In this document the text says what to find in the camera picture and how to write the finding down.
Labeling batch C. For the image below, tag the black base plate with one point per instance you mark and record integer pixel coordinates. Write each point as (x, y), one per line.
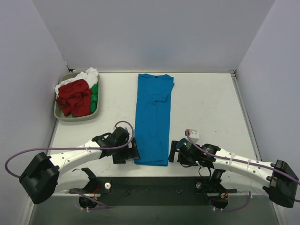
(153, 191)

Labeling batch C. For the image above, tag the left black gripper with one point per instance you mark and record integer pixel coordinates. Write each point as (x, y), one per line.
(132, 149)

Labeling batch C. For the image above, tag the white t shirt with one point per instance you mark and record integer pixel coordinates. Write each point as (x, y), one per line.
(90, 76)

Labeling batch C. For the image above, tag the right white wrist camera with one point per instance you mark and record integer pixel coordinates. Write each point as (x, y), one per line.
(193, 134)

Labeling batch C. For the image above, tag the aluminium front rail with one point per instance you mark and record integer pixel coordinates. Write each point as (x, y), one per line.
(40, 190)

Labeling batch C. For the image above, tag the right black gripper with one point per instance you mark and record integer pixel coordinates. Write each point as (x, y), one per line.
(175, 150)

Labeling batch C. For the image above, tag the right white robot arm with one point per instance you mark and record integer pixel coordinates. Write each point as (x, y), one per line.
(229, 172)

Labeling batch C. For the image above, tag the blue t shirt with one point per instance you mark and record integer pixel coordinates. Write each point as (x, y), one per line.
(152, 118)

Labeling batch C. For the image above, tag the green t shirt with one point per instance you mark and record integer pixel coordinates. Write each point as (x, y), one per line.
(94, 98)

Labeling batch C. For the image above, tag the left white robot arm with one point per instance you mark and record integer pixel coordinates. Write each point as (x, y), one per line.
(46, 175)

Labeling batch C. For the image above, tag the red t shirt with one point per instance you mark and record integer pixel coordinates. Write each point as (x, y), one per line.
(74, 98)

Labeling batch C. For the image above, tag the grey plastic bin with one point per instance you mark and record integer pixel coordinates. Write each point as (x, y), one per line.
(58, 113)

